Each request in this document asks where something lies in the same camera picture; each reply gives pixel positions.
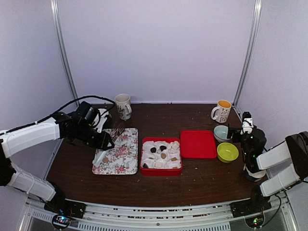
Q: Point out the lime green bowl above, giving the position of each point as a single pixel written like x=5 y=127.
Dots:
x=227 y=152

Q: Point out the green saucer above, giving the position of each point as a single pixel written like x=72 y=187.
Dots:
x=109 y=119

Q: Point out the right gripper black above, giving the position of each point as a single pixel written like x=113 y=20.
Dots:
x=236 y=132

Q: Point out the white mug orange inside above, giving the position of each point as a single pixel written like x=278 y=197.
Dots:
x=220 y=113

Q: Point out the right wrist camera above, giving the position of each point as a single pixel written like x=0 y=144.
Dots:
x=247 y=123

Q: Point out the metal tongs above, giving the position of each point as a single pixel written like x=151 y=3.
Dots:
x=116 y=131

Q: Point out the red box base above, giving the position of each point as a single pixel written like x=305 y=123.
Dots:
x=160 y=172

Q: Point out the dark blue white bowl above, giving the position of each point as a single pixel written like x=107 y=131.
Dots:
x=253 y=177

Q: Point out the floral rectangular tray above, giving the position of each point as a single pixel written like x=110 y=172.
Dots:
x=123 y=158

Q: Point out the right aluminium frame post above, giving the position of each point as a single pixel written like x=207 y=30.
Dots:
x=250 y=48

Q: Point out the left aluminium frame post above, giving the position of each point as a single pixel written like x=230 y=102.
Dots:
x=63 y=53

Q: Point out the floral cream mug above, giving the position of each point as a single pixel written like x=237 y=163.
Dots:
x=123 y=105

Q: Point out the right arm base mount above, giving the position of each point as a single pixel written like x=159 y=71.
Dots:
x=253 y=208

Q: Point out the red box lid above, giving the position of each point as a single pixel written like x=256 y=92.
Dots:
x=197 y=144

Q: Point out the white paper liners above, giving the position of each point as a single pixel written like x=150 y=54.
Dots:
x=168 y=164

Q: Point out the light blue bowl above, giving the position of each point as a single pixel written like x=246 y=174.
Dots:
x=220 y=133

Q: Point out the white square chocolate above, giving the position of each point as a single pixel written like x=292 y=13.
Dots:
x=159 y=164
x=175 y=147

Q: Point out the aluminium frame post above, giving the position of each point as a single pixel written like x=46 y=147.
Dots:
x=250 y=48
x=63 y=53

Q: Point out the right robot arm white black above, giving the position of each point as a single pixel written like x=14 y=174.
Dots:
x=256 y=160

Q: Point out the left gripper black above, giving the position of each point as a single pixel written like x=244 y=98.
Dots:
x=103 y=144

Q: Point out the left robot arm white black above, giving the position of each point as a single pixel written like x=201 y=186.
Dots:
x=25 y=150

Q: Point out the dark heart chocolate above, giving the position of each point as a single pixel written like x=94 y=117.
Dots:
x=162 y=148

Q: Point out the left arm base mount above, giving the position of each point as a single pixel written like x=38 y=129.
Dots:
x=65 y=211

